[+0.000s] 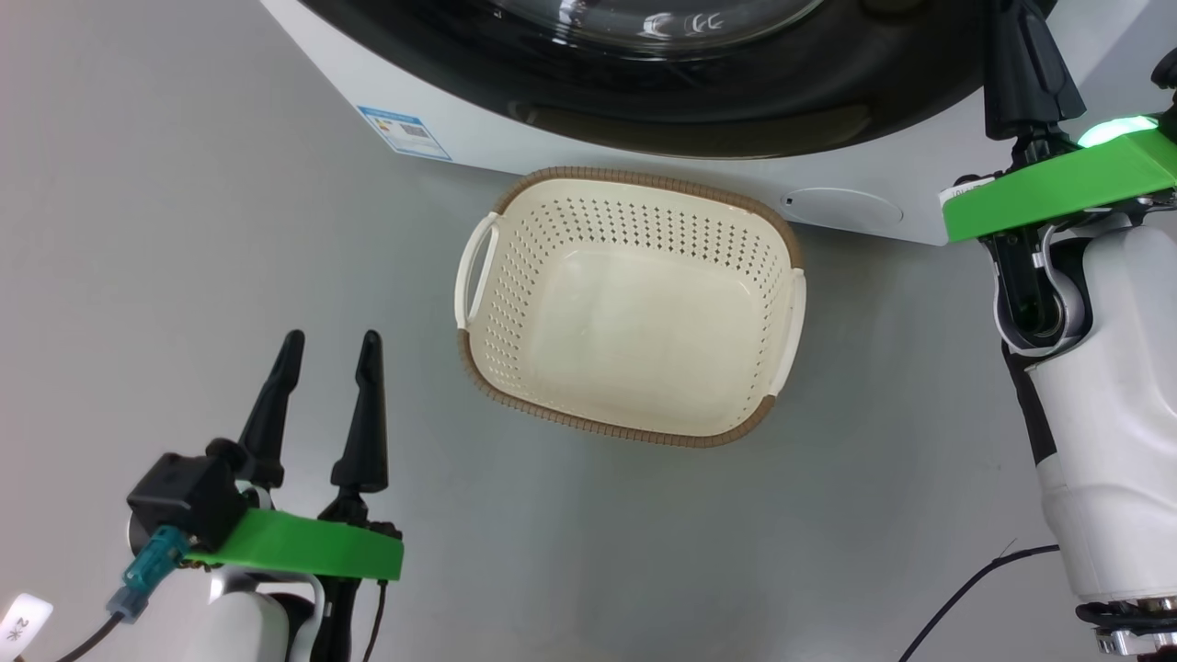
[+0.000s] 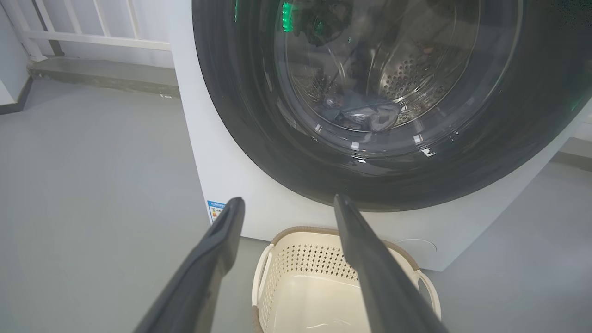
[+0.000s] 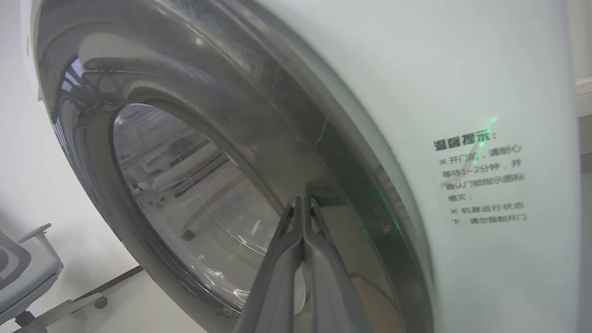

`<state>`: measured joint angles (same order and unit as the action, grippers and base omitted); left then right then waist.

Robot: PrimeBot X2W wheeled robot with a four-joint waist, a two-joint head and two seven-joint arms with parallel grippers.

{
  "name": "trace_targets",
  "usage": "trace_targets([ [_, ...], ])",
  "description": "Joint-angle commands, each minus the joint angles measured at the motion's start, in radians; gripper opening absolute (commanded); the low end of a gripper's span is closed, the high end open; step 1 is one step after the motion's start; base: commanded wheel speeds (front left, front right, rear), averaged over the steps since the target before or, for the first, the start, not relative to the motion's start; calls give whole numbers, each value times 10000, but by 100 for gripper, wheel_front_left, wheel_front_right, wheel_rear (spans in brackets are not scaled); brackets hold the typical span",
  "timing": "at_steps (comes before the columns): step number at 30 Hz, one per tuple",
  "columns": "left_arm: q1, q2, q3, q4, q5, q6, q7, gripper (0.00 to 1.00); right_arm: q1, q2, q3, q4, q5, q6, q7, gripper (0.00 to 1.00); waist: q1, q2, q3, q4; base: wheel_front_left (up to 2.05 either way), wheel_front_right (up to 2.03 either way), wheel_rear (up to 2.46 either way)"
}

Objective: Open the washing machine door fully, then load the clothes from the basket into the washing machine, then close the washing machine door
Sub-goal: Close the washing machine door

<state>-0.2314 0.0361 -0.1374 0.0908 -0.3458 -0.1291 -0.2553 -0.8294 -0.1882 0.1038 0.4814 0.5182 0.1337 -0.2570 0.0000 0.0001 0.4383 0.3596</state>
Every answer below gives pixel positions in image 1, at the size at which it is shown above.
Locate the round white filter cover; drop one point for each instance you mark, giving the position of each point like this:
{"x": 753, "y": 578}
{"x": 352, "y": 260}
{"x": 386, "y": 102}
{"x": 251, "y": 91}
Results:
{"x": 841, "y": 209}

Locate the blue energy label sticker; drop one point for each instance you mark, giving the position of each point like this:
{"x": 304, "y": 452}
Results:
{"x": 405, "y": 133}

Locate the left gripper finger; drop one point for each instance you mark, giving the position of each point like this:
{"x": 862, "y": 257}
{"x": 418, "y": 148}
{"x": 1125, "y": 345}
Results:
{"x": 365, "y": 423}
{"x": 271, "y": 414}

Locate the black glass washing machine door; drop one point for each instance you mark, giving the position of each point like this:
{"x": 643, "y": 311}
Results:
{"x": 736, "y": 101}

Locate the white printed tag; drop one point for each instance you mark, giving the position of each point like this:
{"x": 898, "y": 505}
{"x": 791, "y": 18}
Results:
{"x": 23, "y": 625}

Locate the white front-load washing machine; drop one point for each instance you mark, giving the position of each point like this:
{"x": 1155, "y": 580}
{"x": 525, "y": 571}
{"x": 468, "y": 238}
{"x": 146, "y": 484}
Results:
{"x": 919, "y": 175}

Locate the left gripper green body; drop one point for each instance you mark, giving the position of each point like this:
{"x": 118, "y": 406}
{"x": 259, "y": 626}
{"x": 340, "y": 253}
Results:
{"x": 303, "y": 547}

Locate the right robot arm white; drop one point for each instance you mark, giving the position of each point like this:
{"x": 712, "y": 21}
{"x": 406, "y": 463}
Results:
{"x": 1117, "y": 414}

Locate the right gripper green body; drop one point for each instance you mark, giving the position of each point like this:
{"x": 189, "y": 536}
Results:
{"x": 1057, "y": 184}

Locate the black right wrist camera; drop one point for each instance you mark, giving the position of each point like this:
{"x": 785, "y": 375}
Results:
{"x": 1166, "y": 69}

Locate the cream perforated laundry basket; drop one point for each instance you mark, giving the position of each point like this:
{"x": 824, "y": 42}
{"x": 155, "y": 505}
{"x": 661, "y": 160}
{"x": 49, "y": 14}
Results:
{"x": 634, "y": 322}

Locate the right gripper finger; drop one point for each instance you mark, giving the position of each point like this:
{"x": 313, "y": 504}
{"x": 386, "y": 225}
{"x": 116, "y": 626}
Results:
{"x": 1025, "y": 64}

